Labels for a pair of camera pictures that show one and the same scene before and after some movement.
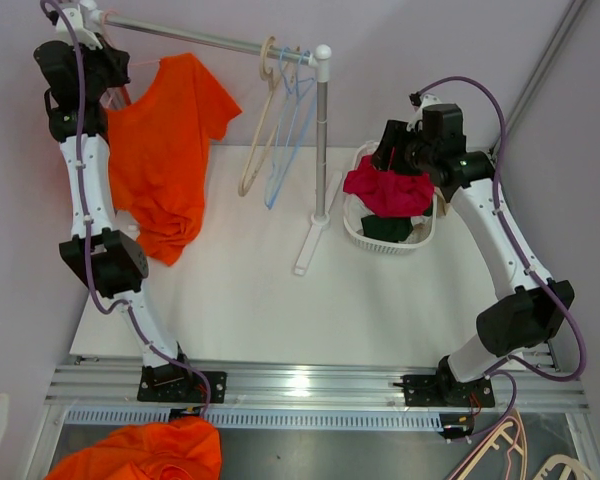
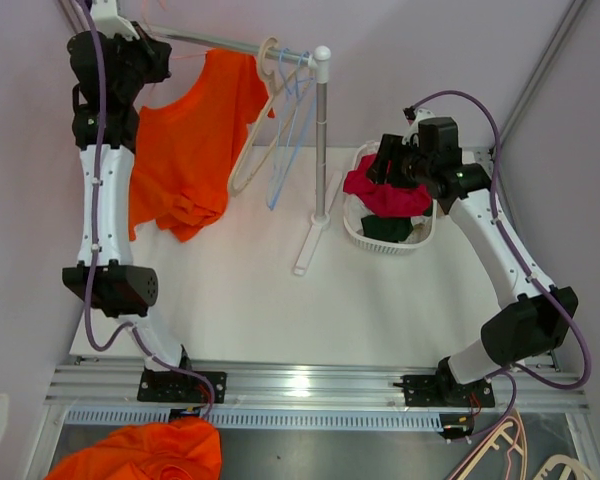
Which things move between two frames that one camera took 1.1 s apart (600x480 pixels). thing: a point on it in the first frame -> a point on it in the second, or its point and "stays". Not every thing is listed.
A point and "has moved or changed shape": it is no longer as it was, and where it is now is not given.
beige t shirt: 442,206 stays
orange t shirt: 157,153 has moved or changed shape
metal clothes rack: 319,58 stays
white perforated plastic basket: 372,243 stays
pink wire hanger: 118,98 has moved or changed shape
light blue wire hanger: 286,127 stays
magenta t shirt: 388,193 stays
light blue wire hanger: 306,81 -> 308,77
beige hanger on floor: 568,461 stays
